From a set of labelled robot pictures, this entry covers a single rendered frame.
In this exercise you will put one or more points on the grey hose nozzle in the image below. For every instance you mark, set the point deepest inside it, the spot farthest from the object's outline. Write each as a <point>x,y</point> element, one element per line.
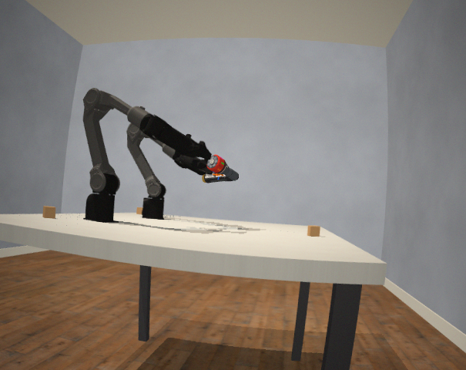
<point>221,171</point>

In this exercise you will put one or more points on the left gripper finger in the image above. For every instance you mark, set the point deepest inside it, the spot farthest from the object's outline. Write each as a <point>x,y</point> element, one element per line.
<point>202,168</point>

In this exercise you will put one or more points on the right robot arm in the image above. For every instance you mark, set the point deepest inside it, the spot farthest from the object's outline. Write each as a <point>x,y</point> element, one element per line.
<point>103,179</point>

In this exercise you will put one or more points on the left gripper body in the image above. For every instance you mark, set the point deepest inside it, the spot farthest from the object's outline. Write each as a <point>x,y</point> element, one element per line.
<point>193,162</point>

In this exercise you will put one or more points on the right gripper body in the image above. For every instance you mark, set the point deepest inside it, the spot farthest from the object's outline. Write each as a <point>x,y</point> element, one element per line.
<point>187,145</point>

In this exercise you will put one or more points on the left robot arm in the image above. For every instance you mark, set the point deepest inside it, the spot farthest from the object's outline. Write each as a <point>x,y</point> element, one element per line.
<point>152,207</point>

